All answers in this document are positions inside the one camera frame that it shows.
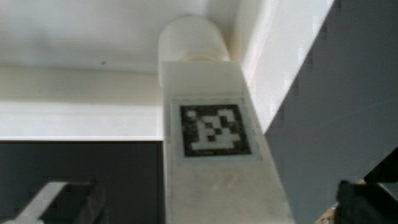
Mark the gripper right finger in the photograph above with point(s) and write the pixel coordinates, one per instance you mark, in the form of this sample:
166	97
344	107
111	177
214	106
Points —
367	203

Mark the white square table top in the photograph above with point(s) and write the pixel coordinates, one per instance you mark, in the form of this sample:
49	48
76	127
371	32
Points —
79	61

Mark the white table leg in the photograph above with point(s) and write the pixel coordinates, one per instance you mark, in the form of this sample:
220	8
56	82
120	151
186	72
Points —
222	179

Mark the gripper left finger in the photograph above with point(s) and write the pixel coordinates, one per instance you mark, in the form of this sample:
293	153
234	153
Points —
69	203

